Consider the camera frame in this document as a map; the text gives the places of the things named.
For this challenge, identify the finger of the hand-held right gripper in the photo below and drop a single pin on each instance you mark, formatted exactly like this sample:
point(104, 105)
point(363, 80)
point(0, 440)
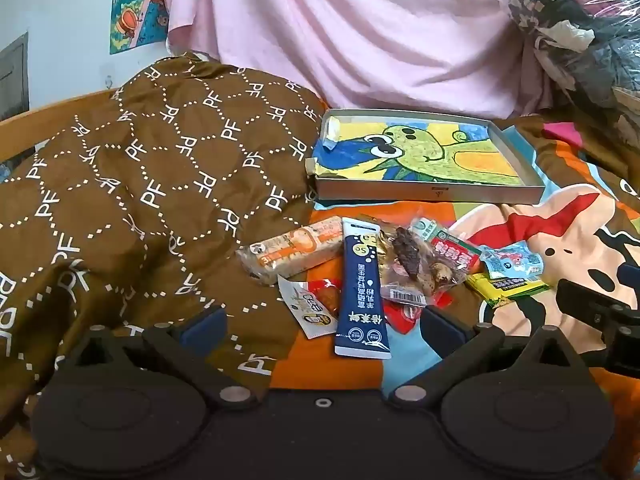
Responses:
point(631, 275)
point(585, 300)

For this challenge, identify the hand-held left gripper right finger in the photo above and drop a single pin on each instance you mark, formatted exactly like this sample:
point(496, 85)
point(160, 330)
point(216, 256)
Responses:
point(440, 327)

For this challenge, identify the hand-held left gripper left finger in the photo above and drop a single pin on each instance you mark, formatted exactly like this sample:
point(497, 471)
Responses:
point(202, 330)

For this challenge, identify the clear packet with dark snack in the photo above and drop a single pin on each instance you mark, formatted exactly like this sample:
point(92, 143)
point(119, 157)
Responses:
point(407, 260)

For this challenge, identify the yellow biscuit packet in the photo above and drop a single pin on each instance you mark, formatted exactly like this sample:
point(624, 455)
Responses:
point(505, 290)

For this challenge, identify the red and green snack packet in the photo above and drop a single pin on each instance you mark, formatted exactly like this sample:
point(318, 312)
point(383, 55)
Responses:
point(455, 252)

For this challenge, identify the dark blue stick packet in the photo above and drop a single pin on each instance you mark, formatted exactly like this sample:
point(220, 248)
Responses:
point(362, 300)

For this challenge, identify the light blue snack packet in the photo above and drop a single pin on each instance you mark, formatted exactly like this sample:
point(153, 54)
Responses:
point(512, 260)

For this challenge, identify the white and red snack packet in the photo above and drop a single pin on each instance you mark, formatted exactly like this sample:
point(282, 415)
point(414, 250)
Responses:
point(312, 310)

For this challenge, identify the orange rice cracker packet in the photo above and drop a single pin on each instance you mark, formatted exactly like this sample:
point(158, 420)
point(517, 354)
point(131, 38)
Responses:
point(290, 250)

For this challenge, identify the grey cardboard tray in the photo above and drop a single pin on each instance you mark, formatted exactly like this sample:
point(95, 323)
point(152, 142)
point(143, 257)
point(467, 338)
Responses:
point(430, 192)

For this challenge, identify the colourful printed blanket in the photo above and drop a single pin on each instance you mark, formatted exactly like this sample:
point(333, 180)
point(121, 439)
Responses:
point(565, 230)

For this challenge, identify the brown patterned blanket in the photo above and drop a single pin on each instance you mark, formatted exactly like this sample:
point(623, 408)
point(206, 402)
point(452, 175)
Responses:
point(150, 185)

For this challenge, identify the green cartoon drawing sheet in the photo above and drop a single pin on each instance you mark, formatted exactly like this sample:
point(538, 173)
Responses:
point(425, 152)

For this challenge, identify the cream paper scrap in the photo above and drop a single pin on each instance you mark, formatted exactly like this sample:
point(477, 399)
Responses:
point(311, 167)

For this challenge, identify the white paper scrap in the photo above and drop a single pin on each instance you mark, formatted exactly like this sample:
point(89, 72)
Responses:
point(332, 132)

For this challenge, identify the clear plastic bag of clothes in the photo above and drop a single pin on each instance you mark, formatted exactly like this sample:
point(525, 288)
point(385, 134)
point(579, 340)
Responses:
point(585, 35)

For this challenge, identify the pink cloth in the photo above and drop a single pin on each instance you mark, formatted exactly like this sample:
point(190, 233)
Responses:
point(350, 35)

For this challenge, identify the wooden bed frame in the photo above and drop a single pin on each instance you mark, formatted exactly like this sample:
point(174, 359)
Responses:
point(30, 125)

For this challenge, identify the grey door frame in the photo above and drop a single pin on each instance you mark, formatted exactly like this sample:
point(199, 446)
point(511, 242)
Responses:
point(14, 80)

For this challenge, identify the wall poster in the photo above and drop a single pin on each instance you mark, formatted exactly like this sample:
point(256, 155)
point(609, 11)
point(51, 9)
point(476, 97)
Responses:
point(137, 5)

